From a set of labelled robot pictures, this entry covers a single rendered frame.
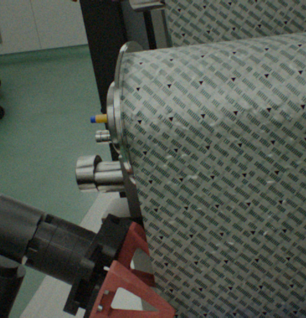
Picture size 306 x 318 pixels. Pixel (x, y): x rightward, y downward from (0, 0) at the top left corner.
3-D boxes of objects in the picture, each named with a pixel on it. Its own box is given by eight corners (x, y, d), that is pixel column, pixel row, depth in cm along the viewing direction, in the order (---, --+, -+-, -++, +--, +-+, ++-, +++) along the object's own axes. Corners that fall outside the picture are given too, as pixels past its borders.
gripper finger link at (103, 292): (157, 356, 79) (66, 317, 80) (171, 314, 86) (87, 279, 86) (181, 301, 76) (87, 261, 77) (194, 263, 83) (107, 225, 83)
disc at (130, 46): (165, 156, 92) (140, 25, 86) (169, 156, 92) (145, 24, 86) (133, 217, 78) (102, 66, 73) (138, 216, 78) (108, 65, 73)
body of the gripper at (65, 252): (79, 320, 80) (8, 290, 80) (107, 267, 89) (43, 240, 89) (99, 267, 77) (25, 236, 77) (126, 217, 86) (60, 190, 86)
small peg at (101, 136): (93, 136, 84) (97, 147, 85) (120, 133, 83) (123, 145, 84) (96, 128, 85) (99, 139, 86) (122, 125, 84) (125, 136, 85)
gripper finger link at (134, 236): (163, 336, 82) (76, 299, 82) (177, 298, 88) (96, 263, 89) (188, 283, 79) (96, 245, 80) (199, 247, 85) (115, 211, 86)
